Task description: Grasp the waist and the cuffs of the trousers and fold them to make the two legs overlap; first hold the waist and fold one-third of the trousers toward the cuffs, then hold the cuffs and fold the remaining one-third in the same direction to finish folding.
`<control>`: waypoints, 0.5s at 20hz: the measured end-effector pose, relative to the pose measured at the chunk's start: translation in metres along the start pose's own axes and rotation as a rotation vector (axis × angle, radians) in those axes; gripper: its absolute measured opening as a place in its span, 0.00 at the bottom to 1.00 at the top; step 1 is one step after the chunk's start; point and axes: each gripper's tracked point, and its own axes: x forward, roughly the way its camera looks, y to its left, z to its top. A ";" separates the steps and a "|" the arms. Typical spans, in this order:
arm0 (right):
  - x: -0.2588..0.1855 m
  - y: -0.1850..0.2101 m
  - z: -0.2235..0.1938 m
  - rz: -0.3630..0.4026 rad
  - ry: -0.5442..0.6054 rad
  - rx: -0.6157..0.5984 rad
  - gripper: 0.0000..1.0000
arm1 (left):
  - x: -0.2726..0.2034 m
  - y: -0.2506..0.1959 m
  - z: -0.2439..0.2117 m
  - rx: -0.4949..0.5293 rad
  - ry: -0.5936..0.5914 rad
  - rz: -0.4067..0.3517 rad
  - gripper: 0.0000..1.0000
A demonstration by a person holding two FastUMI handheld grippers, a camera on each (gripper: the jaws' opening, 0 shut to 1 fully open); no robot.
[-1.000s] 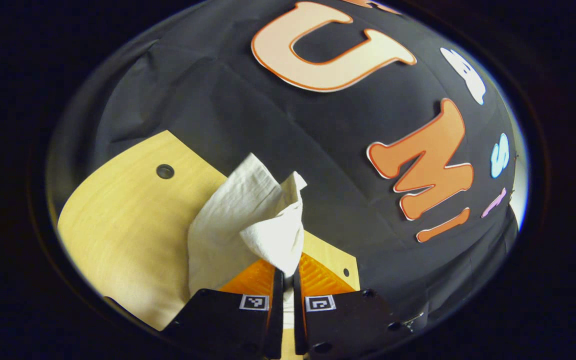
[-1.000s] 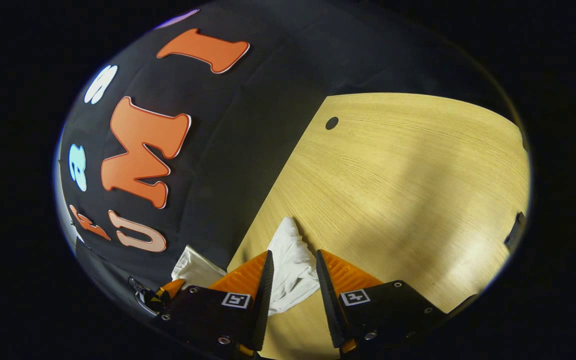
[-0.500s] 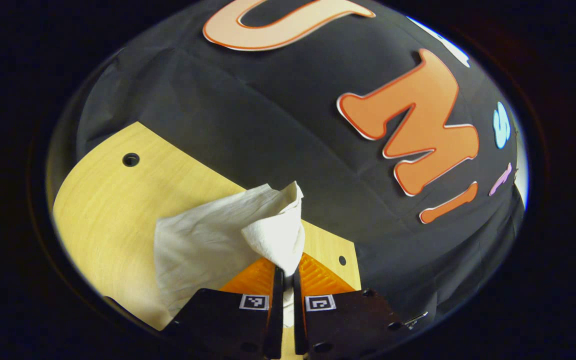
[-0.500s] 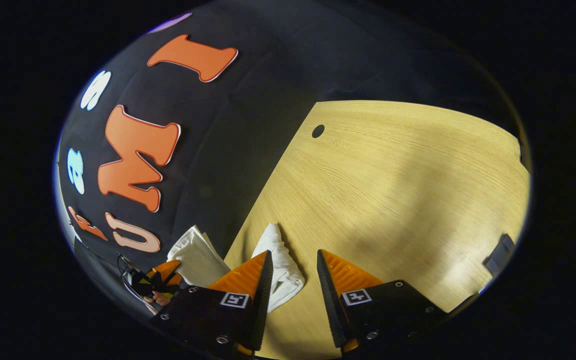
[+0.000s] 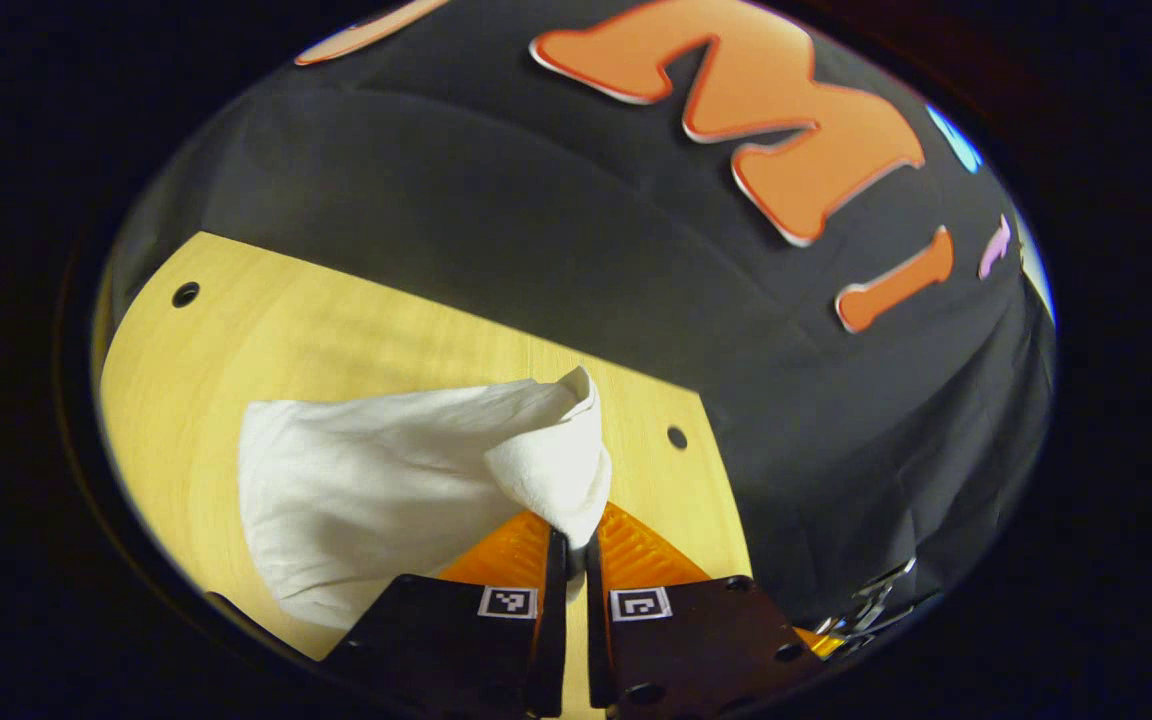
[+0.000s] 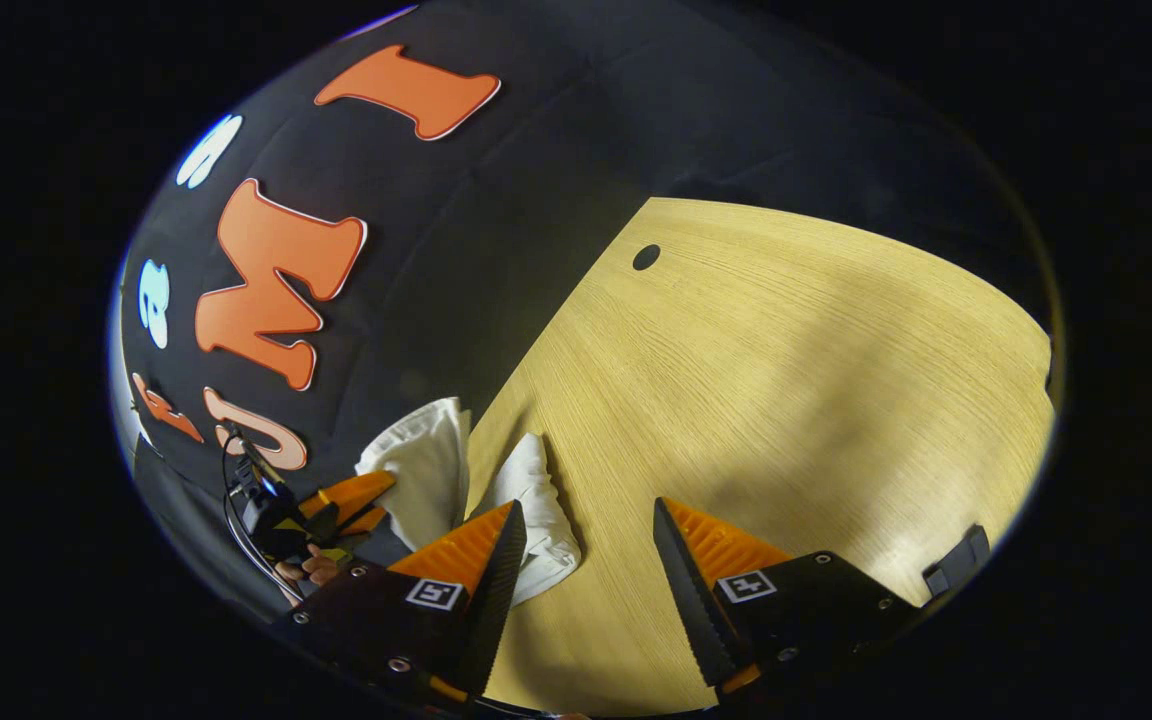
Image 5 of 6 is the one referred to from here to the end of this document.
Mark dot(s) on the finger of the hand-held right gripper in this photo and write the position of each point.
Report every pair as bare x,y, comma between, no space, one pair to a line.
821,642

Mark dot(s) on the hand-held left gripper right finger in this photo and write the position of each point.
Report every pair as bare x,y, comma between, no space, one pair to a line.
598,650

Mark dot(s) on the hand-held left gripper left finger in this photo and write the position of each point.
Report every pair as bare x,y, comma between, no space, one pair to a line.
551,650

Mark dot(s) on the white jeans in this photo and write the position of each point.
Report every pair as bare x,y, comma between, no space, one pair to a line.
386,480

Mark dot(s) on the shiny metal stand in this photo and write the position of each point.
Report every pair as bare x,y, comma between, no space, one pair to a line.
871,600

